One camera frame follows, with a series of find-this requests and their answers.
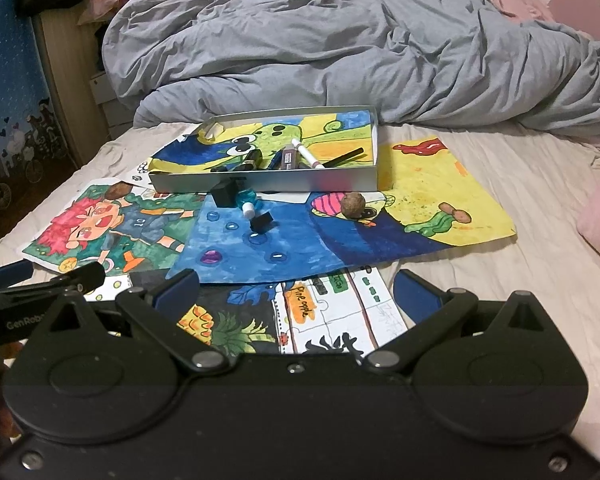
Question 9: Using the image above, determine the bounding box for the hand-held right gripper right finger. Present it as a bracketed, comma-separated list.
[361, 269, 548, 373]

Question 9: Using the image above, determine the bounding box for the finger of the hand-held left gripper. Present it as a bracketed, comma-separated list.
[30, 261, 107, 298]
[0, 262, 36, 292]

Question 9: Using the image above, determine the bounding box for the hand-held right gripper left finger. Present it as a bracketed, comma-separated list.
[45, 269, 233, 373]

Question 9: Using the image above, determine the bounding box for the black cube sharpener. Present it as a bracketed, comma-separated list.
[210, 179, 239, 209]

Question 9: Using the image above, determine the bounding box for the small black cube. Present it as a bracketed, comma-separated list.
[249, 211, 277, 236]

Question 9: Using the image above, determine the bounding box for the brown walnut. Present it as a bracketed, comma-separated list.
[340, 192, 367, 220]

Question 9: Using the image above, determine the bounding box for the small teal bottle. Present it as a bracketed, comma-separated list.
[235, 191, 258, 220]

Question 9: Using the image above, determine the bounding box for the grey metal tin box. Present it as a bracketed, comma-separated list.
[147, 105, 382, 194]

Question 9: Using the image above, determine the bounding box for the purple marker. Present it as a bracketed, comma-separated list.
[277, 139, 302, 171]

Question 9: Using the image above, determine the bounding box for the white pink-tipped marker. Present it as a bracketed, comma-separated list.
[290, 144, 328, 171]

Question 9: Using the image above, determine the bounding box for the person's left hand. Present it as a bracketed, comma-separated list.
[0, 341, 26, 441]

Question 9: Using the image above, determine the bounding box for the red-haired boy drawing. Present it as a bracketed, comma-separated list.
[20, 181, 218, 281]

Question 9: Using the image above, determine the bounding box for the blue and yellow drawing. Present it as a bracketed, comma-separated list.
[166, 135, 517, 287]

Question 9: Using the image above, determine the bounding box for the black-and-white flower colouring sheet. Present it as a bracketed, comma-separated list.
[129, 132, 203, 196]

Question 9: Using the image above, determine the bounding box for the black binder clip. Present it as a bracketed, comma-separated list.
[240, 147, 267, 171]

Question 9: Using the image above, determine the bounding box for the black pen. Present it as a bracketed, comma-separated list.
[324, 147, 366, 168]

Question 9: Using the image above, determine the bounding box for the green frog drawing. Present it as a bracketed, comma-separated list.
[150, 107, 373, 175]

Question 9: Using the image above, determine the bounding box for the white nightstand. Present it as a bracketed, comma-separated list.
[89, 69, 142, 142]

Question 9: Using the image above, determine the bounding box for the blue printed curtain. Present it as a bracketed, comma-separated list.
[0, 0, 77, 258]

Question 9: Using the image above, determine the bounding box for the beige curved wooden board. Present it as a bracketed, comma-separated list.
[31, 9, 112, 163]

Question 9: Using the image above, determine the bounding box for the grey duvet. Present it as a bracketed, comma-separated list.
[101, 0, 600, 142]

